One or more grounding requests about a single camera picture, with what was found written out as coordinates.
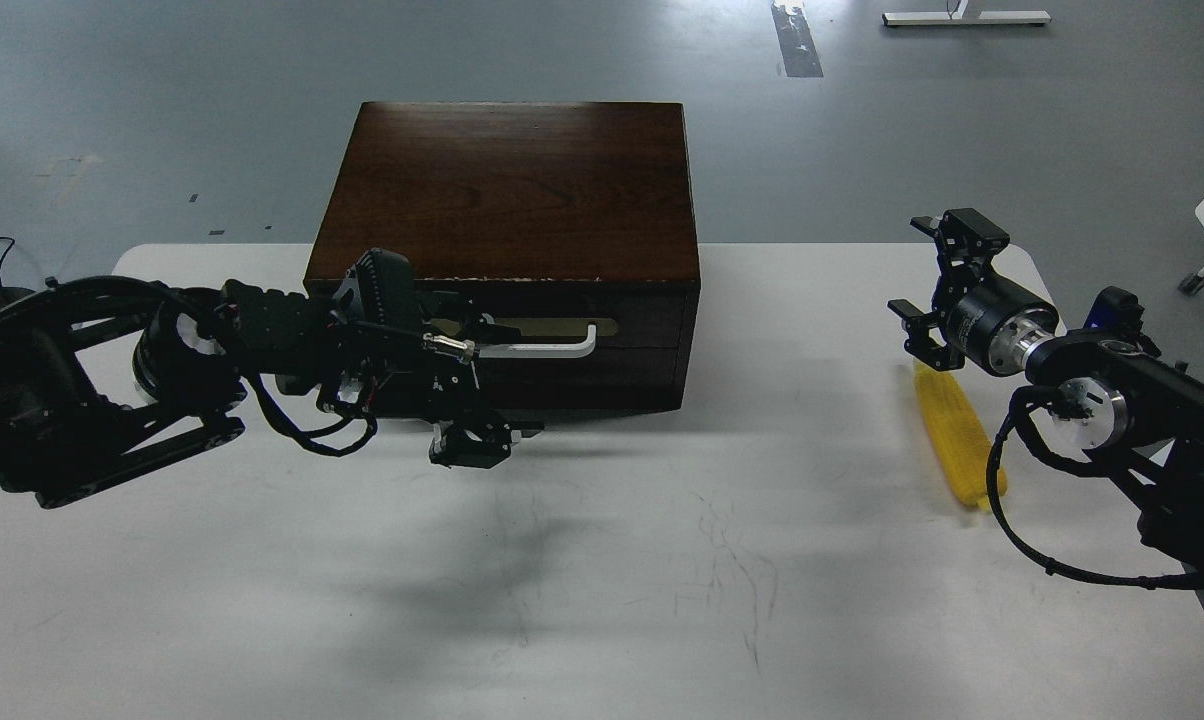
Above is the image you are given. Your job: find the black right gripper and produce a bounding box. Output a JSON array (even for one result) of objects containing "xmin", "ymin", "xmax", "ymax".
[{"xmin": 887, "ymin": 208, "xmax": 1060, "ymax": 377}]

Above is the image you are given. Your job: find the yellow corn cob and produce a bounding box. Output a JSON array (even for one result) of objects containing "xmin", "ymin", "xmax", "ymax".
[{"xmin": 911, "ymin": 360, "xmax": 991, "ymax": 512}]

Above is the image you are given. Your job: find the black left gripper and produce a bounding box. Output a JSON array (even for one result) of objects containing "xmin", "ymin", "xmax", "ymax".
[{"xmin": 317, "ymin": 290, "xmax": 544, "ymax": 470}]

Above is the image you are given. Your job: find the wooden drawer with white handle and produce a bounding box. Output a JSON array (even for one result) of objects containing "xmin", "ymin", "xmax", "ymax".
[{"xmin": 390, "ymin": 278, "xmax": 701, "ymax": 362}]

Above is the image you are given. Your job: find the dark wooden cabinet box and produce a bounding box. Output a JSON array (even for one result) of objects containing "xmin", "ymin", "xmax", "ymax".
[{"xmin": 302, "ymin": 102, "xmax": 701, "ymax": 411}]

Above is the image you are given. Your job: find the white table leg base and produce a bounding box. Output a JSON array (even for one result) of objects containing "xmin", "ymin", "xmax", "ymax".
[{"xmin": 881, "ymin": 1, "xmax": 1054, "ymax": 28}]

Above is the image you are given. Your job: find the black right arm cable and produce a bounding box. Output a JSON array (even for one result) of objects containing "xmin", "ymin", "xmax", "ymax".
[{"xmin": 987, "ymin": 385, "xmax": 1204, "ymax": 591}]

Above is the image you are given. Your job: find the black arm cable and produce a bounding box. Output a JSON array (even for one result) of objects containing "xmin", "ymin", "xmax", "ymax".
[
  {"xmin": 242, "ymin": 370, "xmax": 378, "ymax": 458},
  {"xmin": 987, "ymin": 385, "xmax": 1204, "ymax": 591}
]

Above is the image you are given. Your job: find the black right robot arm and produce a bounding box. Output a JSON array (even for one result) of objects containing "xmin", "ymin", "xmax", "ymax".
[{"xmin": 889, "ymin": 208, "xmax": 1204, "ymax": 591}]

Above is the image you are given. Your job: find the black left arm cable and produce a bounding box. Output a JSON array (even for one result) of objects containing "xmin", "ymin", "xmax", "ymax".
[{"xmin": 242, "ymin": 370, "xmax": 378, "ymax": 458}]

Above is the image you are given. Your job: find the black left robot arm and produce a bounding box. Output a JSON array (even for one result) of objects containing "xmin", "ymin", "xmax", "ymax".
[{"xmin": 0, "ymin": 249, "xmax": 543, "ymax": 509}]

